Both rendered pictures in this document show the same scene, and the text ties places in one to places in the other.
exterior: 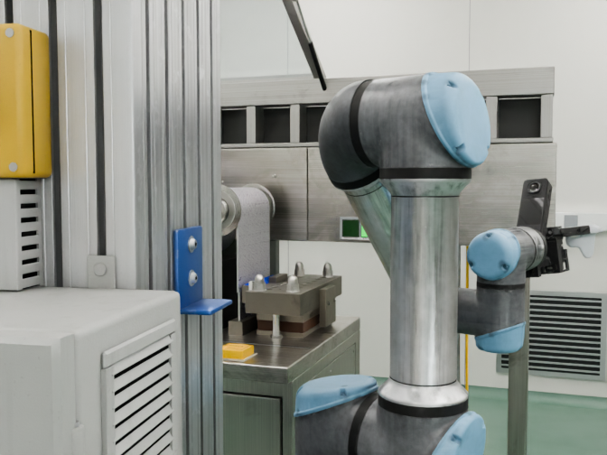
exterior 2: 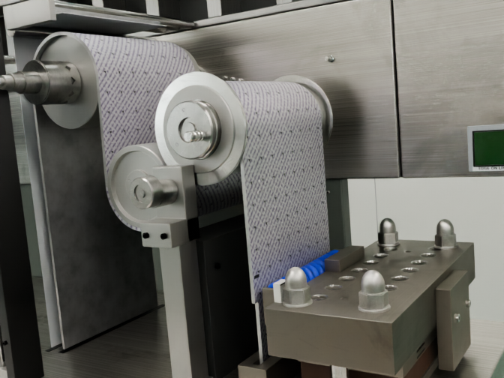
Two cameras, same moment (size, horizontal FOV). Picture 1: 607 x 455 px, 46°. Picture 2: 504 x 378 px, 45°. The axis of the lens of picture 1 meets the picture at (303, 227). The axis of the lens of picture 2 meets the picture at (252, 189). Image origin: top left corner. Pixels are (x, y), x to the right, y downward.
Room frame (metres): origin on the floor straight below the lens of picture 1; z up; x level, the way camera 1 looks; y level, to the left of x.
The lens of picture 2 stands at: (1.23, 0.00, 1.26)
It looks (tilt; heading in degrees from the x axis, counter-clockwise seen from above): 7 degrees down; 13
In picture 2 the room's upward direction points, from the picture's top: 5 degrees counter-clockwise
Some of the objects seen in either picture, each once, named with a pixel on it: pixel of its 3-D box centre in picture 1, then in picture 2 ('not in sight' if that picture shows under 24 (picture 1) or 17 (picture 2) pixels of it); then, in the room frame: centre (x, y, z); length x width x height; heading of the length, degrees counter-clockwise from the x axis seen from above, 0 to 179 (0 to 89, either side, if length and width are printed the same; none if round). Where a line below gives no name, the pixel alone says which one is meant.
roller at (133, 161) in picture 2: not in sight; (191, 175); (2.15, 0.31, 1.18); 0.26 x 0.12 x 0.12; 161
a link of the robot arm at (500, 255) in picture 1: (500, 255); not in sight; (1.11, -0.31, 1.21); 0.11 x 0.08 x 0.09; 142
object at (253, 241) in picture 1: (254, 255); (291, 217); (2.08, 0.15, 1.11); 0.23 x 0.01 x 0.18; 161
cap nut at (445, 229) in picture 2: (327, 269); (445, 232); (2.22, -0.08, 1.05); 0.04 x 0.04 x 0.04
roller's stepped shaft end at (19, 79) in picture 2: not in sight; (16, 82); (2.00, 0.51, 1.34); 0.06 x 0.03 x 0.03; 161
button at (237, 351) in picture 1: (235, 351); not in sight; (1.72, 0.17, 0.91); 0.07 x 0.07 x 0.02; 71
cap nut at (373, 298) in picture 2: (293, 283); (373, 289); (1.92, 0.03, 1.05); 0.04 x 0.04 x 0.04
